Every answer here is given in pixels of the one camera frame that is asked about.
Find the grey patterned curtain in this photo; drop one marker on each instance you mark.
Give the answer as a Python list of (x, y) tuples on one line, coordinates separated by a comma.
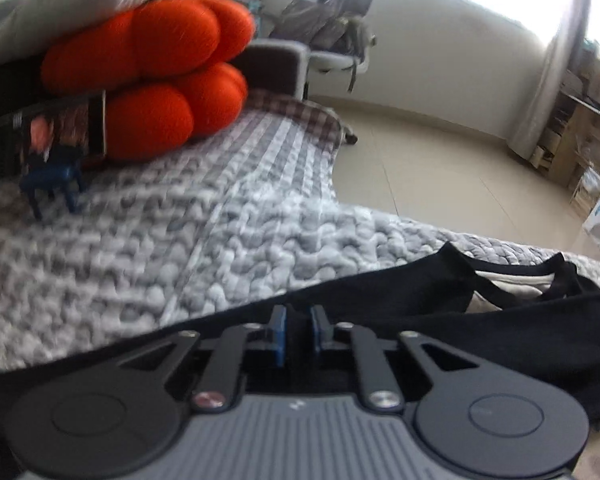
[(545, 85)]

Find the wooden shelf unit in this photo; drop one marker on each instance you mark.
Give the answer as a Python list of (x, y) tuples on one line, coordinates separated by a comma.
[(575, 150)]

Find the grey backpack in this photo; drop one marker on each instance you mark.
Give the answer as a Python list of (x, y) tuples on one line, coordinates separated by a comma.
[(320, 20)]

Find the grey patterned quilt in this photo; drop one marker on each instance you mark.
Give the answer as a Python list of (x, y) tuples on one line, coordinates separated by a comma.
[(179, 235)]

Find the grey office chair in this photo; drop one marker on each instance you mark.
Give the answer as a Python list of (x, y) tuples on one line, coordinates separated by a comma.
[(330, 62)]

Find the black shirt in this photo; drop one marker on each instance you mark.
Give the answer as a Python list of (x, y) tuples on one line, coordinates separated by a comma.
[(480, 335)]

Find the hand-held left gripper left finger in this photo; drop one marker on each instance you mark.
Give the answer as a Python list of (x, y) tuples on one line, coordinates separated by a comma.
[(280, 332)]

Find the white pillow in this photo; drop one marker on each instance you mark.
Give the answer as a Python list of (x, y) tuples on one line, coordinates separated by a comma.
[(54, 5)]

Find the orange plush cushion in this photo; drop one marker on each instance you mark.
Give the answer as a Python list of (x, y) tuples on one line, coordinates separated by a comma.
[(174, 35)]

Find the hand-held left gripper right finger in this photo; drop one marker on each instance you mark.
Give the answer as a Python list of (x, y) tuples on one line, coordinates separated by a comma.
[(314, 332)]

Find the brown plaid blanket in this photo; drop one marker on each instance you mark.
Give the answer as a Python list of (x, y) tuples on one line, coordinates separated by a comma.
[(300, 115)]

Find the blue phone stand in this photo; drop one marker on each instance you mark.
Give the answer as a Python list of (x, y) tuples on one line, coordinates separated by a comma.
[(54, 172)]

